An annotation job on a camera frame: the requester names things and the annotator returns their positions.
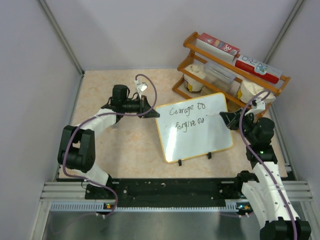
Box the clear plastic box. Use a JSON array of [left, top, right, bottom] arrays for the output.
[[204, 62, 236, 91]]

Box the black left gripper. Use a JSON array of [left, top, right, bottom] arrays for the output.
[[122, 95, 160, 119]]

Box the red white wrap box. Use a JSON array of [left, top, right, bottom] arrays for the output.
[[235, 55, 283, 84]]

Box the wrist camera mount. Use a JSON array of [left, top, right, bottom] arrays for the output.
[[134, 79, 148, 99], [244, 99, 266, 116]]

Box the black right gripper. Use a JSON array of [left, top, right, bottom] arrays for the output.
[[220, 107, 257, 144]]

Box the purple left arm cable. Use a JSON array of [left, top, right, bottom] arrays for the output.
[[61, 73, 158, 216]]

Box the white paper bag right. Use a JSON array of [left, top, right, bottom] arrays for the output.
[[237, 79, 276, 104]]

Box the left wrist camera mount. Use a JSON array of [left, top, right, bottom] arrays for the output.
[[134, 79, 148, 99]]

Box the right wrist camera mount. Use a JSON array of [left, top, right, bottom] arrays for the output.
[[244, 99, 266, 116]]

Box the metal whiteboard stand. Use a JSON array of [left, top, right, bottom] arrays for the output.
[[177, 152, 213, 167]]

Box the white container left shelf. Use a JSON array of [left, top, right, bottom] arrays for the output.
[[183, 63, 207, 93]]

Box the orange wooden shelf rack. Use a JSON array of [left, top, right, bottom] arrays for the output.
[[172, 32, 291, 111]]

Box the yellow framed whiteboard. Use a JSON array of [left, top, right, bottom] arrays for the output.
[[155, 92, 234, 163]]

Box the red foil box upper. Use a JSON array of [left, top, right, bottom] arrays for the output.
[[195, 33, 240, 62]]

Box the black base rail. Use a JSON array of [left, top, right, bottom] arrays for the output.
[[84, 177, 258, 208]]

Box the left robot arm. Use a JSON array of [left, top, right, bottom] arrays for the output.
[[57, 82, 160, 199]]

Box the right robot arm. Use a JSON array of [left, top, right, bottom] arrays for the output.
[[219, 109, 312, 240]]

